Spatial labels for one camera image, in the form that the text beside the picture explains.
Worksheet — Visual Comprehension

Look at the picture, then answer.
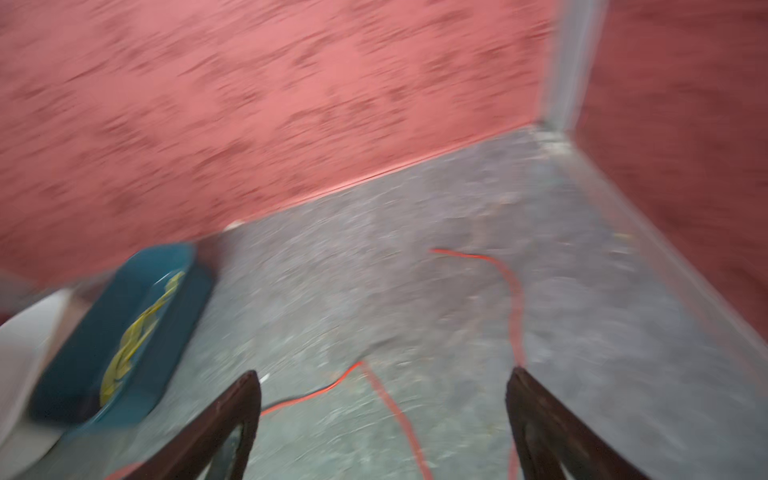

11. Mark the white plastic tray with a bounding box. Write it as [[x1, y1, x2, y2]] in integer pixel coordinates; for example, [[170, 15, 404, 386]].
[[1, 289, 73, 479]]

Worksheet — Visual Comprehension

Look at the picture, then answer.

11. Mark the right aluminium corner post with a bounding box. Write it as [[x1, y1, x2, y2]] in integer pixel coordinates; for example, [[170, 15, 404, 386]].
[[540, 0, 610, 133]]

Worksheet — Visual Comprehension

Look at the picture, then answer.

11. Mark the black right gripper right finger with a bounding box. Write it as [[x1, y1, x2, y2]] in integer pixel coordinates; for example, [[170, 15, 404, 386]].
[[505, 367, 647, 479]]

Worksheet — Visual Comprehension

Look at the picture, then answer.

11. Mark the yellow cable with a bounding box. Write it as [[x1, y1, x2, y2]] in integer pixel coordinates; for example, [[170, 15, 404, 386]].
[[98, 269, 187, 408]]

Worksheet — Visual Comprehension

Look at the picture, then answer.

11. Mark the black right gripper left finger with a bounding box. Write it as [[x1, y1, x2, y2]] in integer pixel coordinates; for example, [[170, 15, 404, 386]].
[[126, 370, 262, 479]]

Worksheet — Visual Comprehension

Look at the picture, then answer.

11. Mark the red cable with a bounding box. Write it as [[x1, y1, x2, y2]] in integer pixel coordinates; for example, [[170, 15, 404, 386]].
[[104, 247, 529, 480]]

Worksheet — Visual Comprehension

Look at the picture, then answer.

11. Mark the teal plastic tray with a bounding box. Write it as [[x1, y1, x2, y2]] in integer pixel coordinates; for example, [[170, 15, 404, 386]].
[[29, 243, 213, 435]]

